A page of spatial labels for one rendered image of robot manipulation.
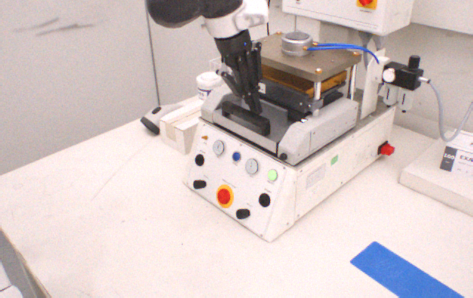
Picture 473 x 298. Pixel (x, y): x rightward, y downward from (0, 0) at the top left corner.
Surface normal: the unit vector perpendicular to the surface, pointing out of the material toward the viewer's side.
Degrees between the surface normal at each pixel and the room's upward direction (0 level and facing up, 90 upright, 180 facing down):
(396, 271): 0
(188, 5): 99
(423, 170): 0
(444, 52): 90
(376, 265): 0
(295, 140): 41
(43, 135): 90
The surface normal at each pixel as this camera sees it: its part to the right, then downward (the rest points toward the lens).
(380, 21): -0.72, 0.38
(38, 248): -0.02, -0.85
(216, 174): -0.66, -0.01
